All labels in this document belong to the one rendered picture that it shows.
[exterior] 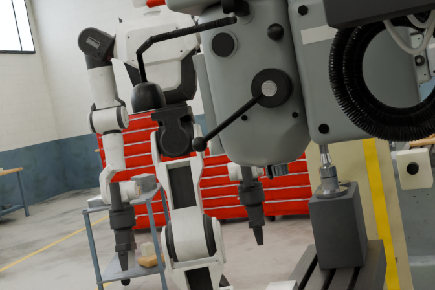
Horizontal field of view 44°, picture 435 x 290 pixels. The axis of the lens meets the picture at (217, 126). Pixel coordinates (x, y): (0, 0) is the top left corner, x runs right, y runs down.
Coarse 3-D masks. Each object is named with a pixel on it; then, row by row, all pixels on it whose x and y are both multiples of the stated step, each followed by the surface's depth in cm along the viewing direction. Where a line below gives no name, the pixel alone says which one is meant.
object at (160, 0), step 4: (148, 0) 125; (152, 0) 124; (156, 0) 124; (160, 0) 123; (164, 0) 123; (148, 4) 125; (152, 4) 124; (156, 4) 124; (160, 4) 124; (164, 4) 124
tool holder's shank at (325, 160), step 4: (324, 144) 147; (320, 148) 148; (324, 148) 147; (320, 152) 148; (324, 152) 147; (328, 152) 148; (320, 156) 148; (324, 156) 147; (328, 156) 147; (320, 160) 148; (324, 160) 147; (328, 160) 147; (324, 164) 148; (328, 164) 147
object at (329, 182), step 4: (320, 172) 148; (324, 172) 147; (328, 172) 146; (332, 172) 146; (336, 172) 147; (320, 176) 148; (324, 176) 147; (328, 176) 146; (332, 176) 146; (336, 176) 147; (320, 180) 149; (324, 180) 147; (328, 180) 146; (332, 180) 146; (336, 180) 147; (324, 184) 147; (328, 184) 147; (332, 184) 146; (336, 184) 147; (324, 188) 148; (328, 188) 147; (332, 188) 147; (336, 188) 147
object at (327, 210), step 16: (320, 192) 149; (336, 192) 145; (352, 192) 147; (320, 208) 144; (336, 208) 143; (352, 208) 142; (320, 224) 145; (336, 224) 143; (352, 224) 142; (320, 240) 145; (336, 240) 144; (352, 240) 143; (320, 256) 146; (336, 256) 144; (352, 256) 143
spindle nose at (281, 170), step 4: (284, 164) 107; (272, 168) 107; (276, 168) 107; (280, 168) 107; (284, 168) 107; (276, 172) 107; (280, 172) 107; (284, 172) 107; (288, 172) 108; (268, 176) 108; (276, 176) 107
